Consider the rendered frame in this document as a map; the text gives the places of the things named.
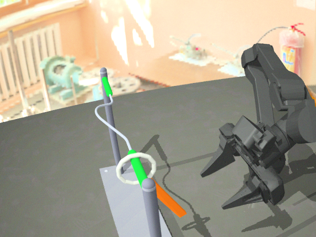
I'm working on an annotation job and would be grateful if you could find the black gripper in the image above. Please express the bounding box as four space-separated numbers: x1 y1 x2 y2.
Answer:
200 123 289 209

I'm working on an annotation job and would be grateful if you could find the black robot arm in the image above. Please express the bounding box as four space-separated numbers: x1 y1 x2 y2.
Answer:
232 43 316 160

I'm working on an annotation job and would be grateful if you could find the white hoop with orange handle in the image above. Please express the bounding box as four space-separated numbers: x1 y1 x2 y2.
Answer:
116 153 187 218

